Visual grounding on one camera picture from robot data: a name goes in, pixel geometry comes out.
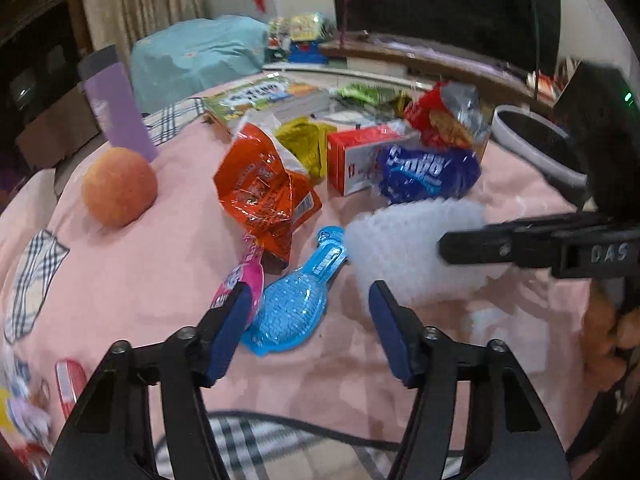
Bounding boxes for person's right hand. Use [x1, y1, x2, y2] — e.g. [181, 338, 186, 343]
[582, 287, 640, 401]

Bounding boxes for gold foil wrapper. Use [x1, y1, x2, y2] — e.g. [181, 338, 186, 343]
[275, 116, 338, 183]

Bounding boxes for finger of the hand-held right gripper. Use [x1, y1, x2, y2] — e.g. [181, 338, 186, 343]
[438, 212, 640, 281]

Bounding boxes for white-rimmed trash can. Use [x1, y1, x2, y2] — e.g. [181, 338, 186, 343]
[492, 105, 593, 208]

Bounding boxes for blue cookie wrapper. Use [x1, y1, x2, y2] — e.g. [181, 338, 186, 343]
[376, 142, 482, 205]

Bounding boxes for beige curtain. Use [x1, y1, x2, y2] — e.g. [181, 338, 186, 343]
[80, 0, 208, 56]

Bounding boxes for orange snack wrapper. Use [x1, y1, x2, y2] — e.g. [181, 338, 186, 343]
[213, 122, 323, 268]

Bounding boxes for black television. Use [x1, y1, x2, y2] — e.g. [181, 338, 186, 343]
[330, 0, 563, 76]

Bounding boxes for green children's book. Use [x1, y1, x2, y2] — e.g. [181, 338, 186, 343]
[202, 76, 331, 133]

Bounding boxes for pink blanket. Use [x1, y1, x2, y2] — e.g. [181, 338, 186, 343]
[0, 72, 616, 480]

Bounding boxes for TV stand with wooden top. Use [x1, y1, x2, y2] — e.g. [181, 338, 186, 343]
[262, 30, 556, 106]

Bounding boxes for blue brush-shaped package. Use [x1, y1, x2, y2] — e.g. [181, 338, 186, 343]
[241, 226, 348, 357]

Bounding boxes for orange peach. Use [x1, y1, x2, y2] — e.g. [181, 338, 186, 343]
[81, 147, 159, 226]

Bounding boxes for green snack wrapper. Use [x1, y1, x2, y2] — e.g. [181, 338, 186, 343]
[336, 82, 411, 111]

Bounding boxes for red and white milk carton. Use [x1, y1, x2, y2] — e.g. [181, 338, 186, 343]
[326, 122, 421, 197]

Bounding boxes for red snack bag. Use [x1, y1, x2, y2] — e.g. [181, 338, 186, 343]
[404, 81, 493, 153]

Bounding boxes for white plastic bag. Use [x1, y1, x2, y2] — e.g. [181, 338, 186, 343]
[346, 199, 506, 308]

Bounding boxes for toy cash register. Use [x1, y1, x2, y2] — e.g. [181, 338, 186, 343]
[265, 11, 338, 65]

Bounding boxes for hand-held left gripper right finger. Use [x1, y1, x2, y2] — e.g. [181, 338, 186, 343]
[368, 280, 572, 480]

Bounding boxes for teal cloth-covered furniture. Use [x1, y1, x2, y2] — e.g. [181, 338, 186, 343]
[130, 15, 271, 113]

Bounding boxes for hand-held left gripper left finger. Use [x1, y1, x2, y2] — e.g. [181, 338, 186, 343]
[45, 281, 253, 480]

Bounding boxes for cardboard box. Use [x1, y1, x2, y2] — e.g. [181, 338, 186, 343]
[15, 82, 108, 171]

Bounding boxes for pink candy wrapper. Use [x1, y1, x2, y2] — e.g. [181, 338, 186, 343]
[209, 234, 265, 321]

